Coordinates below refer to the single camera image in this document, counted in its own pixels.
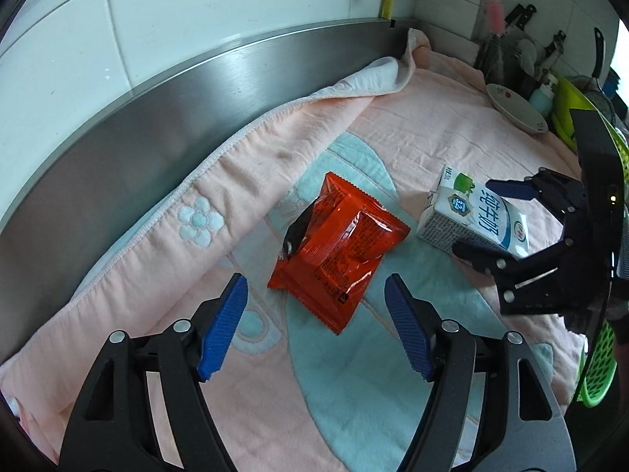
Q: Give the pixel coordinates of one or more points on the green plastic basket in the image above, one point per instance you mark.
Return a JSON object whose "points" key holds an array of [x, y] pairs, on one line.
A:
{"points": [[597, 368]]}

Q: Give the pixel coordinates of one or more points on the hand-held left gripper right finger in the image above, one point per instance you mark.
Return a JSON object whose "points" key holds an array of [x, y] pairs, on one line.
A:
{"points": [[408, 329]]}

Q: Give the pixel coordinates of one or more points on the metal utensil holder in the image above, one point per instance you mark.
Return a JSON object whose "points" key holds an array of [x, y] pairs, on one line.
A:
{"points": [[501, 64]]}

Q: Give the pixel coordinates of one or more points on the lime green dish rack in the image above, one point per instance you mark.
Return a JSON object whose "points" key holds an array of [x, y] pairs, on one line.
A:
{"points": [[564, 108]]}

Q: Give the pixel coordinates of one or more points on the white blue milk carton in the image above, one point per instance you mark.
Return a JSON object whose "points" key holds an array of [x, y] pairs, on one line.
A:
{"points": [[471, 216]]}

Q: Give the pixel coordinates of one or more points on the white ceramic plate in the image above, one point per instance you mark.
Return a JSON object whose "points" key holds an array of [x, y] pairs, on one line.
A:
{"points": [[516, 108]]}

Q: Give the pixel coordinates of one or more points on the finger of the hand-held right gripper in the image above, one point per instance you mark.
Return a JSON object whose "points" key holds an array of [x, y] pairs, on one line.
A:
{"points": [[491, 260], [511, 189]]}

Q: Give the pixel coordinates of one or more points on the light blue bottle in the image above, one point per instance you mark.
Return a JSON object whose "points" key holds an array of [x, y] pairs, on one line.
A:
{"points": [[541, 99]]}

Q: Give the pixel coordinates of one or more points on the pink brush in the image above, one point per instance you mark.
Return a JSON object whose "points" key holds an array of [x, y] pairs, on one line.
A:
{"points": [[495, 17]]}

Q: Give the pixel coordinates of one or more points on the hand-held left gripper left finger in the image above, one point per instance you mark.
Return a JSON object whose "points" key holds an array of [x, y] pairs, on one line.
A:
{"points": [[223, 329]]}

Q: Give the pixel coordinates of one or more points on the red snack packet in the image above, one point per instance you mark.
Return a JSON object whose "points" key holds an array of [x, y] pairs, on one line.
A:
{"points": [[344, 241]]}

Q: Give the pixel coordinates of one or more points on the black frying pan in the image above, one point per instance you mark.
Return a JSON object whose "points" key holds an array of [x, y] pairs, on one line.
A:
{"points": [[598, 54]]}

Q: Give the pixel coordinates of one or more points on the pink flower-print towel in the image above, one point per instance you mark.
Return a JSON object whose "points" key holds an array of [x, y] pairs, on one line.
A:
{"points": [[442, 108]]}

